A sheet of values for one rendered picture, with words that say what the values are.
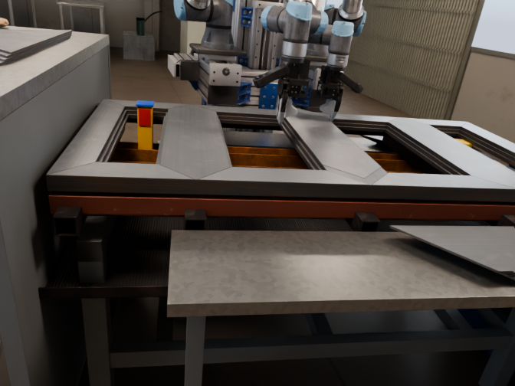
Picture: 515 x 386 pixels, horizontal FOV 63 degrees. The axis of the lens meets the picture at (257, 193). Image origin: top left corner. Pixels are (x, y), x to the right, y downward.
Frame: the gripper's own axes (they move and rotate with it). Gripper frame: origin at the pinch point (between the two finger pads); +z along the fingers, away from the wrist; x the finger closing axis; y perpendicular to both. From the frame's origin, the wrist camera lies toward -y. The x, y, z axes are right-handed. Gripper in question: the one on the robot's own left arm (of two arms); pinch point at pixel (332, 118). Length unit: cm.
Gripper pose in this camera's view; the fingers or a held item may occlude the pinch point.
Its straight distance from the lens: 169.5
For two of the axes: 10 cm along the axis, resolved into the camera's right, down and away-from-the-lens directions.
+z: -1.0, 9.0, 4.2
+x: 1.5, 4.3, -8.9
